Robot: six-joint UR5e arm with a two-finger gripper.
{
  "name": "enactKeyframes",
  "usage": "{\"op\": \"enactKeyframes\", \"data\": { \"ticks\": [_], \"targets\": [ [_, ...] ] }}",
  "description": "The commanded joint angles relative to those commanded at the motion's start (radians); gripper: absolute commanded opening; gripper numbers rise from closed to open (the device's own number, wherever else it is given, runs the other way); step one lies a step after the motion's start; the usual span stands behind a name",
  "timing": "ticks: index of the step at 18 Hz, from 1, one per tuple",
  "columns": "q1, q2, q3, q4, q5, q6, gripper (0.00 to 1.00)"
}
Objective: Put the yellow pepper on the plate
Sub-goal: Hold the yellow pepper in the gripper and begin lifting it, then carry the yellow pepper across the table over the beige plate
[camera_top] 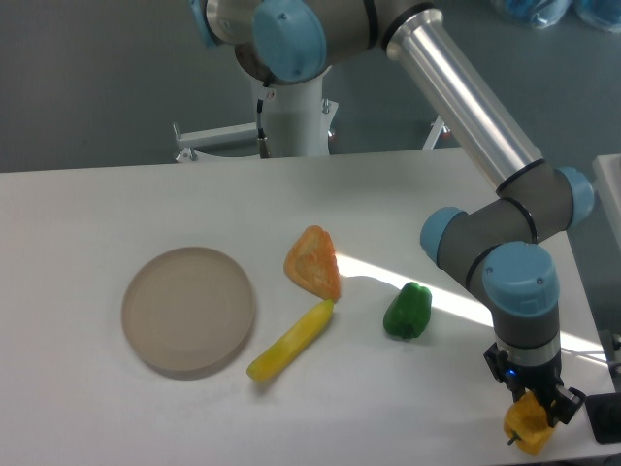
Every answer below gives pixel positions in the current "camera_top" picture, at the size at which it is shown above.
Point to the white side table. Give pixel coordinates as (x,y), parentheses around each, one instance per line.
(607,171)

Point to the orange toy sandwich wedge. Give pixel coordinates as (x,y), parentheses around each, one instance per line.
(312,265)

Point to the yellow toy bell pepper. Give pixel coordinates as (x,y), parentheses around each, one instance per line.
(526,425)

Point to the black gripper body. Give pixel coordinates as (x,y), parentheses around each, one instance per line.
(541,379)

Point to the beige round plate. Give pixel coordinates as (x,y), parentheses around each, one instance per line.
(187,312)

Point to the blue plastic bag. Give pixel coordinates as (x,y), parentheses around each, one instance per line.
(536,14)
(600,14)

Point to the yellow toy corn cob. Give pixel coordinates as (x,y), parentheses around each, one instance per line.
(278,356)

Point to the black device at table edge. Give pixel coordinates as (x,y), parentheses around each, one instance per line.
(603,411)

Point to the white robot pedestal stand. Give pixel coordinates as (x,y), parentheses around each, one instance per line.
(289,120)

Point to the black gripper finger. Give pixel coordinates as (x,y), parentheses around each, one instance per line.
(564,404)
(515,387)

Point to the green toy bell pepper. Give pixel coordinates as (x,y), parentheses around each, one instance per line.
(409,314)

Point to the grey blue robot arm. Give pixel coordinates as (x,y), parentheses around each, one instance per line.
(495,253)

